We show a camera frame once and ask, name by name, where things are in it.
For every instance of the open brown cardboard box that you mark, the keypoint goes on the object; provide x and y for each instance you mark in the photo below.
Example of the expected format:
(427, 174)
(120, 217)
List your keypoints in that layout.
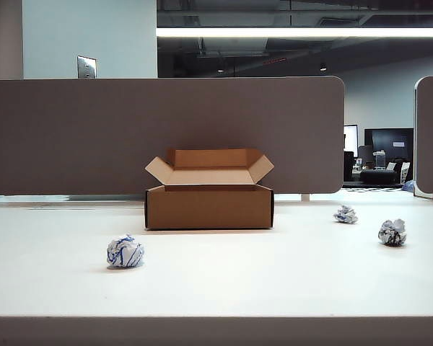
(207, 209)

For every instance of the wide grey desk divider panel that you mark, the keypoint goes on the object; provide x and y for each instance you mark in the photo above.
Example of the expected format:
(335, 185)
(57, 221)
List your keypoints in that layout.
(94, 133)

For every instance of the long white ceiling light strip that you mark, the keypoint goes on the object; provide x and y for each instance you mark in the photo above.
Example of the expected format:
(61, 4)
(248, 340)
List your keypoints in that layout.
(296, 32)

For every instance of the black-marked paper ball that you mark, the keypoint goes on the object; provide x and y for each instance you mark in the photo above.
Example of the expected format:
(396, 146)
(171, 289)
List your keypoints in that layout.
(392, 233)

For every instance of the small blue-marked paper ball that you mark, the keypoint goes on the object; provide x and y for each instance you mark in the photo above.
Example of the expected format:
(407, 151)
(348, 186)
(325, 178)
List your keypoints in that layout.
(345, 214)

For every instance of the blue-streaked paper ball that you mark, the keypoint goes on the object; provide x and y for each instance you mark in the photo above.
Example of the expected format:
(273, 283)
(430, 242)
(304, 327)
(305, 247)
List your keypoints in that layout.
(125, 251)

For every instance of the large black display screen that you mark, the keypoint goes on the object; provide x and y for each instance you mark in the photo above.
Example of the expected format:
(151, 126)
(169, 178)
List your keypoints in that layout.
(391, 138)

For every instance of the black round ottoman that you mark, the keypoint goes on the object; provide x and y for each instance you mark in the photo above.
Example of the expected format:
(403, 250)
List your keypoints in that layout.
(378, 176)

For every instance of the white-lit computer monitor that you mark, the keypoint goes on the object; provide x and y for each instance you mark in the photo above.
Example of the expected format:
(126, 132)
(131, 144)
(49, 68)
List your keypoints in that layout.
(350, 138)

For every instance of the small round ceiling lamp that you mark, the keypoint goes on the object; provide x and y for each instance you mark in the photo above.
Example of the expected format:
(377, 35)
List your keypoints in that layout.
(323, 67)

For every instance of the blue plastic bag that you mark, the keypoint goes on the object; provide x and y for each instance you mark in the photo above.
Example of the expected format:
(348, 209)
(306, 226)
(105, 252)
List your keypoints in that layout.
(408, 186)

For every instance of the metal wall switch plate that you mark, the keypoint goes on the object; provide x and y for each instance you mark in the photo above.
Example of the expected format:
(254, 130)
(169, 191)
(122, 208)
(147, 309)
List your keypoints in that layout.
(86, 67)

